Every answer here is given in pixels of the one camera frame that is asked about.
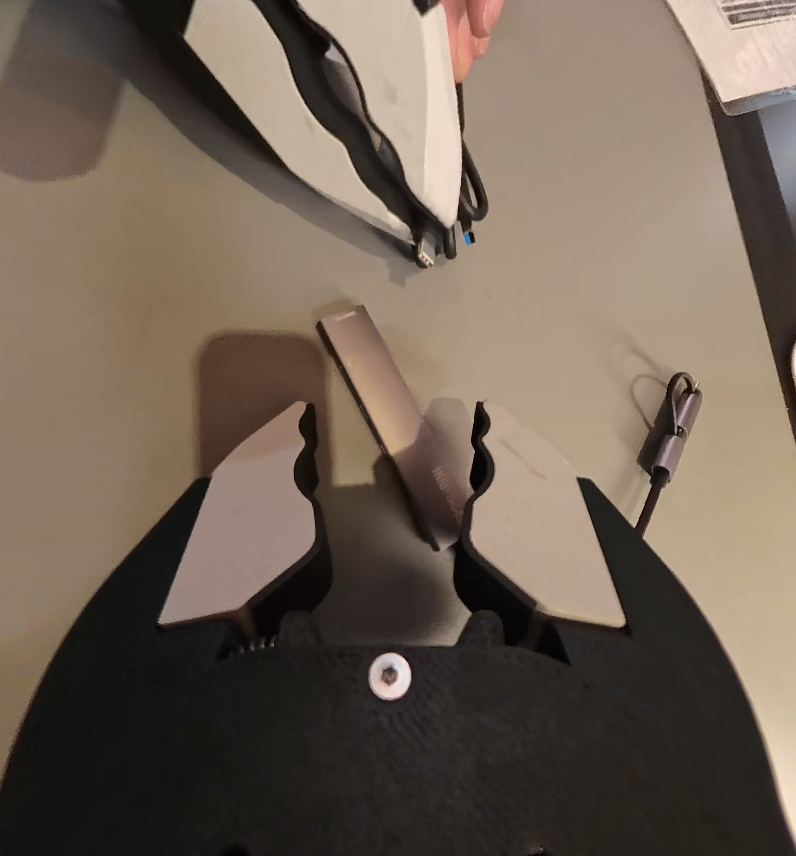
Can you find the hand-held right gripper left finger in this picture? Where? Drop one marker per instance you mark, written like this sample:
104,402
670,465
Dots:
251,535

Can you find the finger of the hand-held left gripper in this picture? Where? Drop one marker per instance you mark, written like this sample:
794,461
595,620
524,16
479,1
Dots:
257,87
398,87

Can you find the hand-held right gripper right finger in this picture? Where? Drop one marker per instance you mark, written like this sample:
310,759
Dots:
538,535

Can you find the grey metal usb hub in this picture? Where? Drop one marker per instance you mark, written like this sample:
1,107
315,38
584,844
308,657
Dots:
398,414

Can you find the person's left hand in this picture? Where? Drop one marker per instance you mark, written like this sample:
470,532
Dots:
478,27

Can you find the white printed paper sheet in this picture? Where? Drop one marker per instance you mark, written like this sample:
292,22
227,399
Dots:
739,53

